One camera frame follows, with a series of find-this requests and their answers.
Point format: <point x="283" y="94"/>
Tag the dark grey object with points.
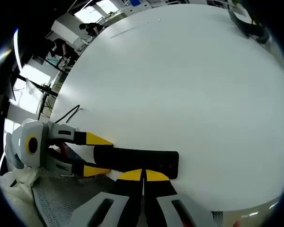
<point x="248" y="28"/>

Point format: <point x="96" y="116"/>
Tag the black tripod stand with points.
<point x="45" y="88"/>

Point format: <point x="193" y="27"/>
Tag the white board panel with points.
<point x="34" y="93"/>

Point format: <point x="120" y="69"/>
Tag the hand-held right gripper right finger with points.
<point x="158" y="196"/>

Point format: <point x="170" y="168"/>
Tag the person's right hand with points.
<point x="237" y="224"/>

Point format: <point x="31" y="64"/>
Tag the black remote control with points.
<point x="137" y="159"/>

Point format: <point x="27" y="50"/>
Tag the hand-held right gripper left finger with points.
<point x="125" y="198"/>

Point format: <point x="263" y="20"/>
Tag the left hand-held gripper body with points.
<point x="21" y="142"/>

